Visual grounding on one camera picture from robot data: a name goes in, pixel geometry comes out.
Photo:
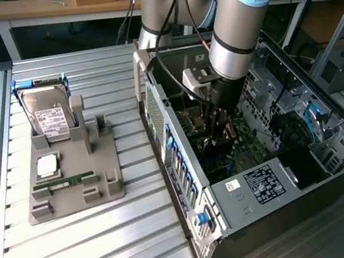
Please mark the grey chipset heatsink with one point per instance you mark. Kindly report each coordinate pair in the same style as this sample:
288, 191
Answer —
244, 161

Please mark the silver CPU chip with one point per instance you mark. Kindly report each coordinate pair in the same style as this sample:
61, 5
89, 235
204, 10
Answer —
46, 166

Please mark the silver hard disk drive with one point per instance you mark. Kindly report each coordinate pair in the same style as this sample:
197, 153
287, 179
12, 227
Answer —
26, 83
43, 105

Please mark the grey power supply unit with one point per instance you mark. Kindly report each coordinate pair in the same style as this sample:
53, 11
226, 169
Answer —
234, 210

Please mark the perforated metal disk bay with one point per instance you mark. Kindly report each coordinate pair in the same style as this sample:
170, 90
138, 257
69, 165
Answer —
263, 116

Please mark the grey parts rack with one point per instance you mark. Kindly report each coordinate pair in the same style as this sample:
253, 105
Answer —
78, 168

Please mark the open black PC case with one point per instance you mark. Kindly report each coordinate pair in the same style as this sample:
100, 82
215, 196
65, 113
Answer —
271, 243

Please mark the green RAM stick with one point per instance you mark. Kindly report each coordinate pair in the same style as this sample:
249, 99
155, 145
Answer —
70, 180

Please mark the black slanted pole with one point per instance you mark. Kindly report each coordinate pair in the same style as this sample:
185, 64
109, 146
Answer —
305, 4

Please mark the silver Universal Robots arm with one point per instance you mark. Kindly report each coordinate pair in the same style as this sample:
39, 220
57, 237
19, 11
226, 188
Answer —
233, 14

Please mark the grey metal cabinet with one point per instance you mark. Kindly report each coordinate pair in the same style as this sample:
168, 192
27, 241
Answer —
343, 69

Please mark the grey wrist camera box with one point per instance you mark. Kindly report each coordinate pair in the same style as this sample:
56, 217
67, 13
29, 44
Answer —
192, 81

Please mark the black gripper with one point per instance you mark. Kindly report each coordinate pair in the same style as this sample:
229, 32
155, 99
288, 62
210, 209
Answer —
228, 95

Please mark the blue case latch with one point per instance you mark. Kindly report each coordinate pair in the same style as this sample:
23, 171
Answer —
201, 219

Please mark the green motherboard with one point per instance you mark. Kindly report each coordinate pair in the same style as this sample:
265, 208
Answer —
248, 150

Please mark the CPU socket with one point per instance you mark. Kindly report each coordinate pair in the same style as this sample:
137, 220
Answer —
196, 120

